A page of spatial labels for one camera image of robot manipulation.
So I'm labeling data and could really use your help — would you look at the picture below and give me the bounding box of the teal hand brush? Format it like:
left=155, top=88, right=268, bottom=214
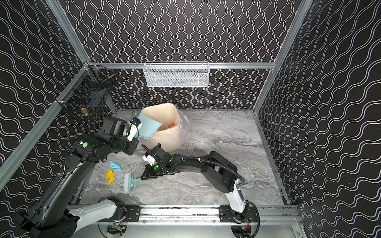
left=124, top=172, right=141, bottom=194

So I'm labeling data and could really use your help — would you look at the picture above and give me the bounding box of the teal dustpan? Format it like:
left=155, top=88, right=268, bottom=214
left=138, top=113, right=162, bottom=139

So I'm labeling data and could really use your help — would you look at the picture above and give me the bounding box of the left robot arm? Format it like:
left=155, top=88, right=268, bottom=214
left=14, top=117, right=142, bottom=238

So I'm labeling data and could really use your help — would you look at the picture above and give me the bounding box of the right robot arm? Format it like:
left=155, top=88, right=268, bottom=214
left=141, top=144, right=247, bottom=214

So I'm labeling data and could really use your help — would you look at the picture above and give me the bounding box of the blue paper scrap left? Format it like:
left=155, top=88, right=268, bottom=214
left=109, top=161, right=122, bottom=171

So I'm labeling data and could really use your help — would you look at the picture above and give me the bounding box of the yellow paper scrap left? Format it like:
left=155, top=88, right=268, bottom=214
left=105, top=170, right=115, bottom=184

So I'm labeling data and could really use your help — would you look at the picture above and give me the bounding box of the cream plastic waste bin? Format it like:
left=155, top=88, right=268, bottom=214
left=139, top=103, right=179, bottom=152

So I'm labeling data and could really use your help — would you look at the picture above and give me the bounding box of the clear plastic bin liner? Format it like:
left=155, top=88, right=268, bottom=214
left=177, top=109, right=191, bottom=147

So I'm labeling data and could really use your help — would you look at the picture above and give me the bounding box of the brass object in basket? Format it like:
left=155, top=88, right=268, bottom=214
left=80, top=108, right=89, bottom=117

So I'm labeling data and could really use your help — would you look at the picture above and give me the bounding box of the aluminium front rail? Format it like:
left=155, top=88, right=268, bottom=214
left=61, top=204, right=298, bottom=225

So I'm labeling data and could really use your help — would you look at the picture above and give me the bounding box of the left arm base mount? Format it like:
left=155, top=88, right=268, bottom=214
left=100, top=205, right=141, bottom=223

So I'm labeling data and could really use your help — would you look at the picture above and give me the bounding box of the black wire basket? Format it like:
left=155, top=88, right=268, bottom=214
left=58, top=65, right=117, bottom=121

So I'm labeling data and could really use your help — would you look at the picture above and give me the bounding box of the white wire basket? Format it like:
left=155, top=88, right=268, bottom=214
left=143, top=61, right=210, bottom=88

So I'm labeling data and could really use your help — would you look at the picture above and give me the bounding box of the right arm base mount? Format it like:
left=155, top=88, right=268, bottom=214
left=218, top=204, right=260, bottom=224

